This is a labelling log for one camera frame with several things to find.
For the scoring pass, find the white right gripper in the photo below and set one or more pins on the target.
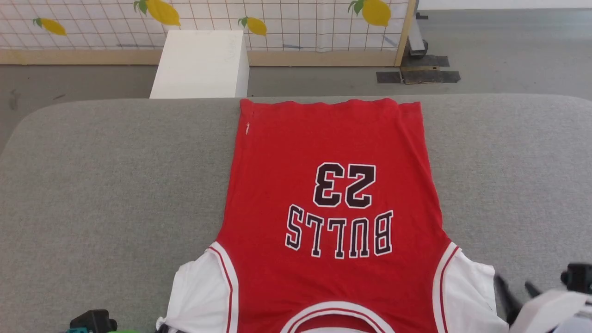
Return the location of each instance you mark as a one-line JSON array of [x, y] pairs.
[[545, 310]]

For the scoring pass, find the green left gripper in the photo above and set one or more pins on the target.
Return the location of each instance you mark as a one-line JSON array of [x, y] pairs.
[[122, 331]]

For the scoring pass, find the red Bulls basketball jersey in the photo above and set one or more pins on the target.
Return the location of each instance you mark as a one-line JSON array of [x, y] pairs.
[[323, 138]]

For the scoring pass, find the grey metal panel brace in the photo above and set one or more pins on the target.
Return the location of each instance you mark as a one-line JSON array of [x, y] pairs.
[[416, 39]]

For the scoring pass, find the white rectangular box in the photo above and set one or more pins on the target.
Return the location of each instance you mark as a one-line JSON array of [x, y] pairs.
[[199, 64]]

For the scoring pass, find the lemon print partition panel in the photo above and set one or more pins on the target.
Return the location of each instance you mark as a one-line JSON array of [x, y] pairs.
[[286, 23]]

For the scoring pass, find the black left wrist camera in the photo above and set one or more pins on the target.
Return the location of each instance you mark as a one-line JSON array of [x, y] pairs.
[[92, 320]]

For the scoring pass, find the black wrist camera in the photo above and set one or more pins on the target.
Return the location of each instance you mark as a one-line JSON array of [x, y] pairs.
[[92, 320], [578, 277]]

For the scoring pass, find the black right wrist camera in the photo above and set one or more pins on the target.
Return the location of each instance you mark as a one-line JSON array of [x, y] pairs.
[[578, 277]]

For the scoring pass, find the black floor base plate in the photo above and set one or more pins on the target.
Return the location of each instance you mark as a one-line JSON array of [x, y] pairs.
[[421, 74]]

